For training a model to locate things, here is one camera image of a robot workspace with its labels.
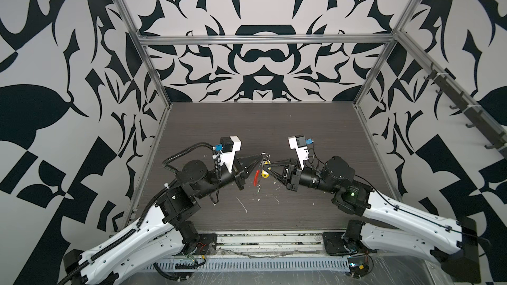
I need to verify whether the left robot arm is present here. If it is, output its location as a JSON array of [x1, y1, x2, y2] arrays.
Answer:
[[60, 154, 265, 284]]

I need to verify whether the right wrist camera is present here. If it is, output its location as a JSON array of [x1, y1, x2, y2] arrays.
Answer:
[[288, 135, 314, 169]]

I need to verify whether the small electronics board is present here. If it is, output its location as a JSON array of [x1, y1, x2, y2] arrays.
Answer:
[[347, 255, 374, 279]]

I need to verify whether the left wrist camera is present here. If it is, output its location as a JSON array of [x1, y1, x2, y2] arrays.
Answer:
[[215, 136, 241, 173]]

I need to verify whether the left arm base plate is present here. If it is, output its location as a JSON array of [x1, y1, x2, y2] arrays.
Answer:
[[191, 233, 218, 256]]

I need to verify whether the red key tag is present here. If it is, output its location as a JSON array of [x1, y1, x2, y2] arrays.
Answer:
[[253, 170, 261, 187]]

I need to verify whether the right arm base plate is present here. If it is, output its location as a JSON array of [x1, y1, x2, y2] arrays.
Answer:
[[322, 232, 366, 256]]

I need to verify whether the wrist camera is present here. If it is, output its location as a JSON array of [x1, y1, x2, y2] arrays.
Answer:
[[215, 136, 241, 173], [288, 135, 314, 169]]

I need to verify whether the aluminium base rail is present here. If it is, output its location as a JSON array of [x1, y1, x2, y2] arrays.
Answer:
[[106, 229, 397, 257]]

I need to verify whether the white cable duct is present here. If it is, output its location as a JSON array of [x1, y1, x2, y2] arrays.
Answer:
[[158, 257, 350, 273]]

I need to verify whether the black wall hook rack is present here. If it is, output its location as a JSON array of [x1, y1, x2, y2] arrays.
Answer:
[[423, 63, 506, 159]]

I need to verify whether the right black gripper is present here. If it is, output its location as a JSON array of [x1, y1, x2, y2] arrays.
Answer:
[[268, 159, 342, 196]]

